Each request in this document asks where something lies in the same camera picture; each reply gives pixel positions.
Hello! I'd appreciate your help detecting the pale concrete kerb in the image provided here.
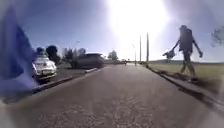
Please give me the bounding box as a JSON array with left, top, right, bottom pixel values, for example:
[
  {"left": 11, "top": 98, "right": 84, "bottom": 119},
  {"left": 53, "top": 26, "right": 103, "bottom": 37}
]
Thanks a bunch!
[{"left": 31, "top": 67, "right": 99, "bottom": 95}]

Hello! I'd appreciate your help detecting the dark kerb beside grass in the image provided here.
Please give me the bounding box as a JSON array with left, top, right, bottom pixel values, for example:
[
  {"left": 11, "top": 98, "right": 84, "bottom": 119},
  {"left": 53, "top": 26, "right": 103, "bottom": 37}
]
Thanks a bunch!
[{"left": 145, "top": 64, "right": 224, "bottom": 109}]

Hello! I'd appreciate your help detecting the pale green grass field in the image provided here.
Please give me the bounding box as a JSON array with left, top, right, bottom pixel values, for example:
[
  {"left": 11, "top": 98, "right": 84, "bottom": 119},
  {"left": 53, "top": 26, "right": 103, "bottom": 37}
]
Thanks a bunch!
[{"left": 148, "top": 62, "right": 224, "bottom": 91}]

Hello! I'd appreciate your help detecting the silver car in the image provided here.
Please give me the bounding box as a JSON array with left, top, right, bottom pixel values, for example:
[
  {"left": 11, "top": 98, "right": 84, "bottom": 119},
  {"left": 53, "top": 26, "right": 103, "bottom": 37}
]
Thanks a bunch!
[{"left": 32, "top": 53, "right": 58, "bottom": 83}]

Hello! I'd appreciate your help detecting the dark grey asphalt path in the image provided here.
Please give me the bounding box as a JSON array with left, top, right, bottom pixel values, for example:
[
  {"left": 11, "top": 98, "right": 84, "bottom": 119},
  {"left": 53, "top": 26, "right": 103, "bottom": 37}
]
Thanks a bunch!
[{"left": 0, "top": 63, "right": 224, "bottom": 128}]

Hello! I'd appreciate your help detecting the dark round tree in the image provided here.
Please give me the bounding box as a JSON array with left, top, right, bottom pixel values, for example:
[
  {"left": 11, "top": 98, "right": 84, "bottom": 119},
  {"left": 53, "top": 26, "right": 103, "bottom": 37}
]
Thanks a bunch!
[{"left": 107, "top": 49, "right": 119, "bottom": 62}]

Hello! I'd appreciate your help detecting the distant low hill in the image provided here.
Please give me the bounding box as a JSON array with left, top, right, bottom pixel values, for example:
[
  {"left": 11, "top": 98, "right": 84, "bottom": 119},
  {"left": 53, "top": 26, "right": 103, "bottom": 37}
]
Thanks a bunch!
[{"left": 149, "top": 59, "right": 224, "bottom": 64}]

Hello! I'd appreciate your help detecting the row of trees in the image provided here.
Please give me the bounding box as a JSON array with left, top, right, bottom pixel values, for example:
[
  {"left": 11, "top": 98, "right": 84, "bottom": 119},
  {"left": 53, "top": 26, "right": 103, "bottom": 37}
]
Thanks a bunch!
[{"left": 35, "top": 44, "right": 88, "bottom": 66}]

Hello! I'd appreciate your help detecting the grey asphalt parking area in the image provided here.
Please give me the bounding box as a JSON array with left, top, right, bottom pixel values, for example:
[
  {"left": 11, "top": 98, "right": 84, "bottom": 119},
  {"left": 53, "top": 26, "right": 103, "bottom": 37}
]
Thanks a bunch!
[{"left": 54, "top": 64, "right": 89, "bottom": 81}]

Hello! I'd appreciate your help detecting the street lamp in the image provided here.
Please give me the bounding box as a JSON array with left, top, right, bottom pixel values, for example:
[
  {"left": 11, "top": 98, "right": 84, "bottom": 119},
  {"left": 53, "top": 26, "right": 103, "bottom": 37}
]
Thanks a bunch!
[{"left": 131, "top": 43, "right": 137, "bottom": 65}]

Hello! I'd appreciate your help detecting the person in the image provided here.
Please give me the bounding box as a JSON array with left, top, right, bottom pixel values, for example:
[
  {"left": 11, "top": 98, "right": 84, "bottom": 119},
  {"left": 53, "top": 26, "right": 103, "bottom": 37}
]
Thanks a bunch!
[{"left": 162, "top": 24, "right": 204, "bottom": 83}]

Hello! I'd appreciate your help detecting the small thin tree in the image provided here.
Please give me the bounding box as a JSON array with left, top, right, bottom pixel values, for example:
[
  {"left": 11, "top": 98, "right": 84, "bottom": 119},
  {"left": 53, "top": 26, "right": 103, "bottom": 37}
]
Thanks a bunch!
[{"left": 210, "top": 25, "right": 224, "bottom": 48}]

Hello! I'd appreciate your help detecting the blue vehicle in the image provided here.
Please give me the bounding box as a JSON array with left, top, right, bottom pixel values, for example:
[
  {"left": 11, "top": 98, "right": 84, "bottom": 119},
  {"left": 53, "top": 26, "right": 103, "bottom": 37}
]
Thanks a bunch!
[{"left": 0, "top": 8, "right": 39, "bottom": 98}]

